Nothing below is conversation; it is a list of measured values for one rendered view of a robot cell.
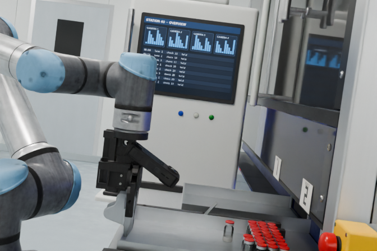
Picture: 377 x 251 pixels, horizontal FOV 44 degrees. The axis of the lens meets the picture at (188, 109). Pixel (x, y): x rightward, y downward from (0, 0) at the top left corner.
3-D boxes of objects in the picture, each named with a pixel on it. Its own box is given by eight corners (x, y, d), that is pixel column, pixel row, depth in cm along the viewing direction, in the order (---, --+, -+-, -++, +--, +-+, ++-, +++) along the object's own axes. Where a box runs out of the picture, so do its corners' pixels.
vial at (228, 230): (231, 240, 108) (234, 221, 108) (232, 243, 106) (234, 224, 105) (222, 238, 108) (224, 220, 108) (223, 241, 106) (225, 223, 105)
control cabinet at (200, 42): (231, 189, 202) (256, 7, 198) (234, 200, 182) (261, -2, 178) (115, 173, 203) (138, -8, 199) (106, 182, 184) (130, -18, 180)
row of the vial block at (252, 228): (253, 239, 110) (256, 220, 110) (265, 269, 92) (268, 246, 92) (244, 238, 110) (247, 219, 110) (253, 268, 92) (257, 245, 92)
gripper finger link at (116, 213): (102, 233, 94) (107, 188, 94) (131, 237, 94) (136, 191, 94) (99, 238, 91) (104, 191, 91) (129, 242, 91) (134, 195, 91)
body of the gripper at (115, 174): (102, 183, 98) (109, 126, 97) (143, 188, 98) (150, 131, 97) (95, 191, 90) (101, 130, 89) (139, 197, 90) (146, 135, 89)
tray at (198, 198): (288, 207, 148) (290, 196, 148) (309, 233, 123) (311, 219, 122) (182, 193, 148) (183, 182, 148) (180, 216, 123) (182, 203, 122)
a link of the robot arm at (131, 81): (132, 54, 98) (166, 57, 94) (126, 106, 99) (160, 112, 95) (108, 50, 91) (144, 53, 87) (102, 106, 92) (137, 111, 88)
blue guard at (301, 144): (233, 128, 281) (237, 98, 281) (325, 224, 88) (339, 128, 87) (232, 128, 281) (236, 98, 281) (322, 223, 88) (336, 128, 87)
